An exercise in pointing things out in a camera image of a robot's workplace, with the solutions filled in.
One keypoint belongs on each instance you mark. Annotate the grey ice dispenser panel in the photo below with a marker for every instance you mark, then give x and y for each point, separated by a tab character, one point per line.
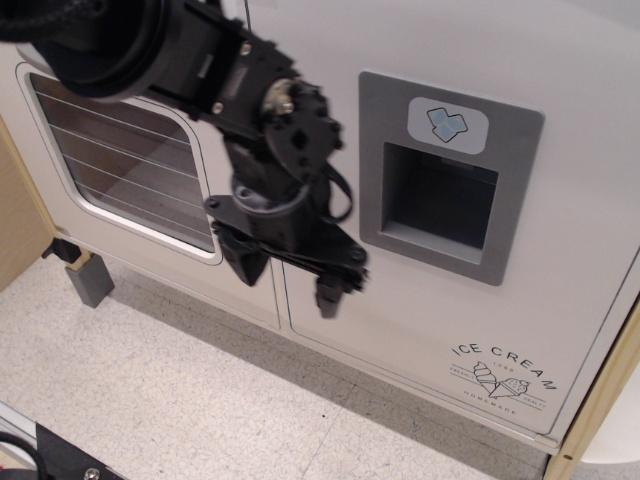
443	174

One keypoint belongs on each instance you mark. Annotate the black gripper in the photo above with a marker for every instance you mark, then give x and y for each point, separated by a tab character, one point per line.
251	230

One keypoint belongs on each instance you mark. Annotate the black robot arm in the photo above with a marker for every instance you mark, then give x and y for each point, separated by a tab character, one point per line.
277	128

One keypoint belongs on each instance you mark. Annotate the grey kitchen leg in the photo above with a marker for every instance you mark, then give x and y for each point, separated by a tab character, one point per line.
92	281

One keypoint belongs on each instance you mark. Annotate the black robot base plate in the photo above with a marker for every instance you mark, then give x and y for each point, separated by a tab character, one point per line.
54	458

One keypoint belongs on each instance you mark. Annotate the light wooden side panel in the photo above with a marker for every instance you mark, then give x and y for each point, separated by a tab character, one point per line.
26	226

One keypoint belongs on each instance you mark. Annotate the white oven door with window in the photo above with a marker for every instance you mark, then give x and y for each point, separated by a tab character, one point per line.
128	181

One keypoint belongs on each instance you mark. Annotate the light wooden right post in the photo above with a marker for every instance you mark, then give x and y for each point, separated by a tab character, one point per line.
616	370

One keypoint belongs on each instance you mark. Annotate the aluminium rail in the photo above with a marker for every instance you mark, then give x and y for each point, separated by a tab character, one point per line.
13	422

